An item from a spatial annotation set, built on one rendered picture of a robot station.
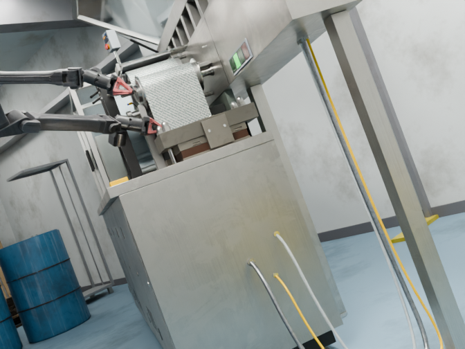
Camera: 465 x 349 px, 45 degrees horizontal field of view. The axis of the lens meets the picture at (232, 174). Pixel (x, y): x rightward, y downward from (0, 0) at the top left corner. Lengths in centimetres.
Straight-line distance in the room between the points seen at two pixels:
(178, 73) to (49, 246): 332
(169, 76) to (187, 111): 16
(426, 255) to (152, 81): 128
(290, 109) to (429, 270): 306
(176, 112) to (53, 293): 333
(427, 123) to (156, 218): 252
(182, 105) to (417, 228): 110
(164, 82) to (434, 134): 227
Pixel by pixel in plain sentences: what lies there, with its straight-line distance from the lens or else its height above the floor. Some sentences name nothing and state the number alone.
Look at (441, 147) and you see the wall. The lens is 413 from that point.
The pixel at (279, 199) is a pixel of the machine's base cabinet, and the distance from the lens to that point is 217.
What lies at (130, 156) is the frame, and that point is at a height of 103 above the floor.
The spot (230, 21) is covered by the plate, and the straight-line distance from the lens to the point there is 215.
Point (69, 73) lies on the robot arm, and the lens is 245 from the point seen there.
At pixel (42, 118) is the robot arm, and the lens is 210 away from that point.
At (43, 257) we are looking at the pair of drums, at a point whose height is 69.
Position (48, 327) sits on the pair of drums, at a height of 10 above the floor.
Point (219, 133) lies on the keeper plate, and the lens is 217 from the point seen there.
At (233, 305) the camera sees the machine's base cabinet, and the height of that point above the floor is 34.
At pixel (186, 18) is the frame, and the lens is 276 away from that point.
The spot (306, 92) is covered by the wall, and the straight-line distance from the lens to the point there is 460.
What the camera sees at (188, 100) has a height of 114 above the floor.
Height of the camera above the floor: 78
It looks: level
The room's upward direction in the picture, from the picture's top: 20 degrees counter-clockwise
